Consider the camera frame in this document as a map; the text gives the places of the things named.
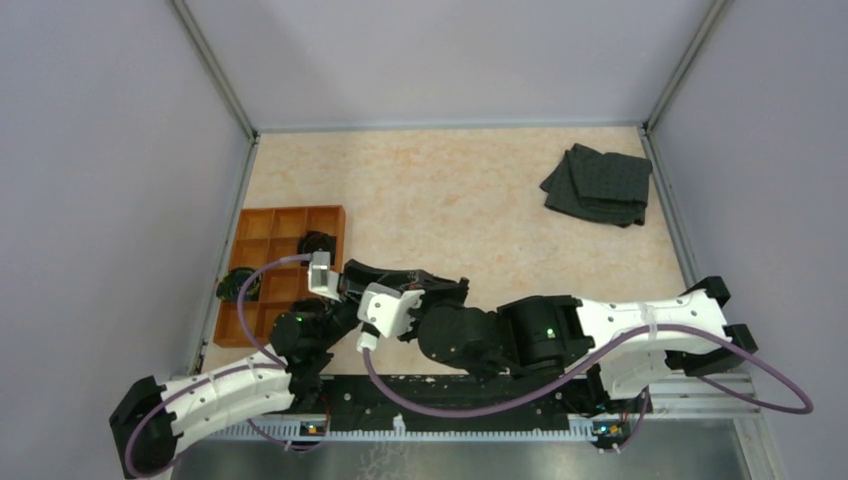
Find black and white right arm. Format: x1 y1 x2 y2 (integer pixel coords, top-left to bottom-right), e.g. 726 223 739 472
410 277 759 412

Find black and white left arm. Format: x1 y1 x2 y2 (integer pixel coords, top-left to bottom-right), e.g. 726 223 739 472
109 251 468 479

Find black rosette object in tray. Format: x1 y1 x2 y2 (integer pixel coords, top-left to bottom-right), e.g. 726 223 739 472
297 230 337 255

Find orange compartment tray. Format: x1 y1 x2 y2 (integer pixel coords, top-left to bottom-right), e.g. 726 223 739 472
213 204 347 348

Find folded dark grey cloth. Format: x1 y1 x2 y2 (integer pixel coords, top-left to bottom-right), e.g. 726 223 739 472
539 143 653 228

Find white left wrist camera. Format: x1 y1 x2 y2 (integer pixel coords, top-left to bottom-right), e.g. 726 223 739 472
307 251 340 301

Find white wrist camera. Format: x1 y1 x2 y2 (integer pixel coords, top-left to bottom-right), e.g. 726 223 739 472
356 283 419 353
307 251 340 301

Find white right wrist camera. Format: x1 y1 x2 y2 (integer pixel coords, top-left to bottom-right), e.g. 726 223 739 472
356 283 419 353

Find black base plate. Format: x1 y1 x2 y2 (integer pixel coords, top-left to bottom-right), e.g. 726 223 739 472
282 375 645 433

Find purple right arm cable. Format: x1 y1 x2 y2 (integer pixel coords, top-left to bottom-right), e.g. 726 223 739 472
360 323 815 455

